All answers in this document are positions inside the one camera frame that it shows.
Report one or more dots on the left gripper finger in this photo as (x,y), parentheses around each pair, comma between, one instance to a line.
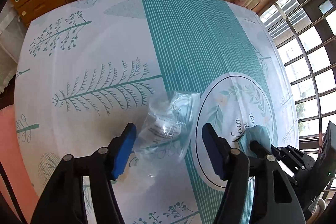
(295,160)
(261,152)

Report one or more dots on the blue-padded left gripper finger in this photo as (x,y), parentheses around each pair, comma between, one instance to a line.
(62,200)

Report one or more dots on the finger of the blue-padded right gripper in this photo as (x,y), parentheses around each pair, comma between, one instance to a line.
(274,199)

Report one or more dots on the blue face mask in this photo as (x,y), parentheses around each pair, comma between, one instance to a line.
(256,133)

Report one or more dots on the clear plastic wrapper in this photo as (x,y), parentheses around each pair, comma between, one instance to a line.
(167,130)

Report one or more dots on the pink bed cover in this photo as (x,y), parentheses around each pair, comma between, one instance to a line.
(14,167)

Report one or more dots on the window with metal grille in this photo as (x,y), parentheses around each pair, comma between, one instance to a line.
(304,34)

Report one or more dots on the teal white patterned tablecloth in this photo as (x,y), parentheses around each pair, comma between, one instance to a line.
(88,68)

